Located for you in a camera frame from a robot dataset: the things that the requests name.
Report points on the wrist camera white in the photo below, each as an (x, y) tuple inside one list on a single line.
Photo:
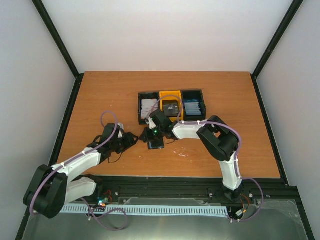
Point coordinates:
[(152, 125), (121, 131)]

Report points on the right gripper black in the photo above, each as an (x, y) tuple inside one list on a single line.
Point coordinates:
[(147, 135)]

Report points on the yellow bin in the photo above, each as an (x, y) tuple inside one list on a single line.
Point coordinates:
[(172, 95)]

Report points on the right black frame post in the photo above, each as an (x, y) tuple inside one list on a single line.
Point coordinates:
[(284, 24)]

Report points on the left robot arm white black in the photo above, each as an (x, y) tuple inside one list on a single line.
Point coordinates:
[(53, 187)]

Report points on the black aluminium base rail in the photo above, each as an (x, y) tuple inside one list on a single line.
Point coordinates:
[(209, 190)]

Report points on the dark card stack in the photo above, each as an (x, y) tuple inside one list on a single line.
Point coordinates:
[(170, 108)]

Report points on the black bin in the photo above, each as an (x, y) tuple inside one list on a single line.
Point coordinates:
[(145, 95), (194, 94)]

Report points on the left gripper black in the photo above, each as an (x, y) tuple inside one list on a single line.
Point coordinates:
[(129, 140)]

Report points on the black bin left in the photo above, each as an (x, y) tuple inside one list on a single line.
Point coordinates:
[(145, 95)]

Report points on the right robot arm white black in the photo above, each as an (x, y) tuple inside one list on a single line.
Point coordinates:
[(221, 141)]

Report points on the black leather card holder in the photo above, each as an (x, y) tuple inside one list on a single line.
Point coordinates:
[(156, 144)]

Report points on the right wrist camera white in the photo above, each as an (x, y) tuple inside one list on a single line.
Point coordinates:
[(152, 125)]

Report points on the left black frame post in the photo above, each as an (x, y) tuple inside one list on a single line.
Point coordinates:
[(47, 20)]

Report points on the red white card stack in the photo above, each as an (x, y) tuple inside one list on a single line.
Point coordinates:
[(146, 107)]

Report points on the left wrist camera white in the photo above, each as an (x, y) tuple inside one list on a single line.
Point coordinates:
[(121, 131)]

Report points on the black frame post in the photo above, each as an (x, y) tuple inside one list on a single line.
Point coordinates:
[(284, 24), (47, 20)]

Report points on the light blue cable duct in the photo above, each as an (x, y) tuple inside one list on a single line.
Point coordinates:
[(164, 210)]

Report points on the black bin right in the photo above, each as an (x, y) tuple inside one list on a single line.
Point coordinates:
[(194, 94)]

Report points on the blue card stack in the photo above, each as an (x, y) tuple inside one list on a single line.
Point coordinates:
[(192, 107)]

